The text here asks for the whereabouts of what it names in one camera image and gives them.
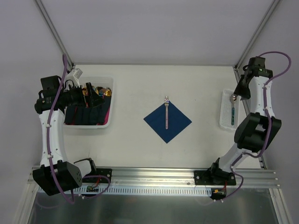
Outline spoon with green handle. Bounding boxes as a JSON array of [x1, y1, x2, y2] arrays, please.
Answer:
[[230, 94, 237, 126]]

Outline blue paper napkin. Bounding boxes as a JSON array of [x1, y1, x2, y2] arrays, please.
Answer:
[[143, 101, 192, 143]]

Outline fork with pink handle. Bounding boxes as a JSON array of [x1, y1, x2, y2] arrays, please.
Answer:
[[164, 96, 169, 130]]

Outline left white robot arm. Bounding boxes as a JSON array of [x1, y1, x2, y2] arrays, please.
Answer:
[[33, 76, 104, 196]]

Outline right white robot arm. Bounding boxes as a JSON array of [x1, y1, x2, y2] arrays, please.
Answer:
[[201, 56, 282, 185]]

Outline gold utensils in bin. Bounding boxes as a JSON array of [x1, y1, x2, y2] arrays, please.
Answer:
[[92, 86, 112, 97]]

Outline rolled dark napkin bundles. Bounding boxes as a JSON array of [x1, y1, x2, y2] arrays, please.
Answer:
[[64, 96, 112, 126]]

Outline white plastic bin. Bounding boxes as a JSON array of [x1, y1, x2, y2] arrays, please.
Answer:
[[64, 76, 114, 129]]

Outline white perforated utensil tray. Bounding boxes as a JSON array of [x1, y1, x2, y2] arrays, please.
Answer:
[[219, 89, 240, 131]]

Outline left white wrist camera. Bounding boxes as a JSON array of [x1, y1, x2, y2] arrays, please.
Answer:
[[66, 69, 83, 87]]

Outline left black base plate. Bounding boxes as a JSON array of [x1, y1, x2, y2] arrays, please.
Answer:
[[82, 168, 113, 184]]

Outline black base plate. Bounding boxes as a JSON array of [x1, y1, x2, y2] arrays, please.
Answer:
[[194, 170, 236, 186], [82, 168, 113, 184]]

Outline aluminium mounting rail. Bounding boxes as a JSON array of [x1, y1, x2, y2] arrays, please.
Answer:
[[27, 167, 280, 189]]

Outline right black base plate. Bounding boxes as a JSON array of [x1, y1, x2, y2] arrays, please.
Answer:
[[194, 170, 236, 186]]

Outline white slotted cable duct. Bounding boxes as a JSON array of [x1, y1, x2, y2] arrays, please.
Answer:
[[73, 185, 212, 197]]

